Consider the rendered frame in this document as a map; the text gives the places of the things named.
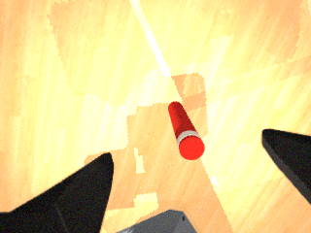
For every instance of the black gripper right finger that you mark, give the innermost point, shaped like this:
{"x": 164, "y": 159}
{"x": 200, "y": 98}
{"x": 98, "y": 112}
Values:
{"x": 291, "y": 153}

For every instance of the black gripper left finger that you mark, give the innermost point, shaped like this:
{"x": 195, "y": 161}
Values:
{"x": 76, "y": 205}

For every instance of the red peg with white band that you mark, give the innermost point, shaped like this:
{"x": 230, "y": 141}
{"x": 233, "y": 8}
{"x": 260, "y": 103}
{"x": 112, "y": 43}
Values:
{"x": 189, "y": 142}

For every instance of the grey sloped panel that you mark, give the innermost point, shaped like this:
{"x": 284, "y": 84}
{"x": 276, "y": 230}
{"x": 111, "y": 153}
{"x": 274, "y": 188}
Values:
{"x": 170, "y": 221}

